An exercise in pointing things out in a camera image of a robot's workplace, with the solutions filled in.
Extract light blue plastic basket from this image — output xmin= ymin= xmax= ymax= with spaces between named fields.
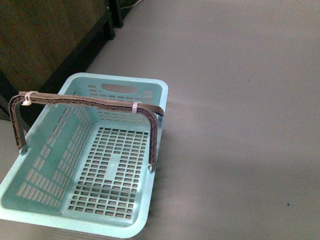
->
xmin=0 ymin=73 xmax=168 ymax=239

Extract white zip tie right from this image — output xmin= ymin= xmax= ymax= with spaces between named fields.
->
xmin=132 ymin=101 xmax=139 ymax=115

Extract white zip tie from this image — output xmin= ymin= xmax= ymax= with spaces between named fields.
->
xmin=132 ymin=101 xmax=139 ymax=115
xmin=21 ymin=91 xmax=37 ymax=106

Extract white zip tie left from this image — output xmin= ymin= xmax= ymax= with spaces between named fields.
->
xmin=21 ymin=91 xmax=37 ymax=106

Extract dark wooden display stand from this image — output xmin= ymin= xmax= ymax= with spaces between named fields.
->
xmin=0 ymin=0 xmax=125 ymax=121

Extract brown basket handle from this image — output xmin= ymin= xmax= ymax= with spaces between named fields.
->
xmin=8 ymin=91 xmax=164 ymax=168

